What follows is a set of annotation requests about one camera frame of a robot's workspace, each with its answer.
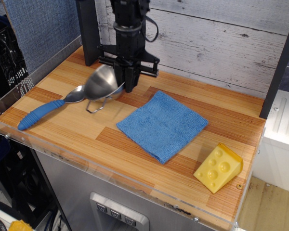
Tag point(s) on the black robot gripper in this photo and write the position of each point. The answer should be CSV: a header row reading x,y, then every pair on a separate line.
x,y
128,50

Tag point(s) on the small stainless steel pot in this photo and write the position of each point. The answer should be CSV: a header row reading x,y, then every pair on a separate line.
x,y
102,86

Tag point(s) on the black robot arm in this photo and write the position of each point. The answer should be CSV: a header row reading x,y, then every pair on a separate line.
x,y
130,15

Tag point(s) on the blue folded cloth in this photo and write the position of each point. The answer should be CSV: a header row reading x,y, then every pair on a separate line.
x,y
163,126

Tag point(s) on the clear acrylic table guard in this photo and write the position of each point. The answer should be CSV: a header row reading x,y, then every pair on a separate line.
x,y
85,156

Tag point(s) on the black plastic crate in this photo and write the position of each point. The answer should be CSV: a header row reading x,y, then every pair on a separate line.
x,y
12,65

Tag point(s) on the yellow toy cheese wedge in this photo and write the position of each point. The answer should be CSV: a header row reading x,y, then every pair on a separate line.
x,y
219,168

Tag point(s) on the silver panel with buttons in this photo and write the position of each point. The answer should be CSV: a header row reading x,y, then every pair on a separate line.
x,y
112,216

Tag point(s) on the spoon with blue handle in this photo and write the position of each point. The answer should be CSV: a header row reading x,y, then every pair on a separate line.
x,y
75,96

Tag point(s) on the dark left frame post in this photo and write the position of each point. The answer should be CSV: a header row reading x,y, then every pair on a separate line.
x,y
89,30

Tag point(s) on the dark frame post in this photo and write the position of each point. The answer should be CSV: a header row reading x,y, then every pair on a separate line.
x,y
89,30
276,81

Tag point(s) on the dark right frame post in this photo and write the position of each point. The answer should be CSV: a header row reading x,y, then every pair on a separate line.
x,y
276,81

